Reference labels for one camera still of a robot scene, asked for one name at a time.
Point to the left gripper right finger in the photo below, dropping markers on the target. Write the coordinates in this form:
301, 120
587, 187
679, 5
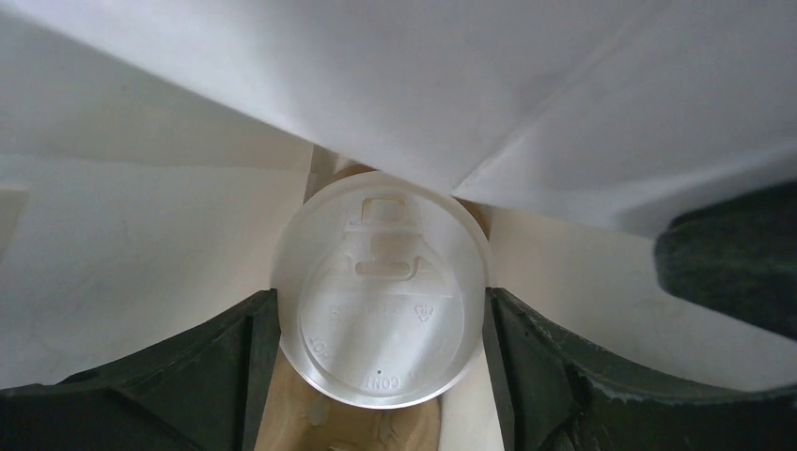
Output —
555, 390

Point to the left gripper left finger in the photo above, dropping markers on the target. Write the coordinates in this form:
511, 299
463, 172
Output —
203, 389

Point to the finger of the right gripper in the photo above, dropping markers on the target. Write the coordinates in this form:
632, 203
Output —
737, 258

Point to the white cup lid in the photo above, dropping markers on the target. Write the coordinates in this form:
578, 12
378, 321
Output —
381, 290

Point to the light blue paper bag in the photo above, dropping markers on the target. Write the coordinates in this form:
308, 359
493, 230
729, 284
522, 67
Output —
153, 152

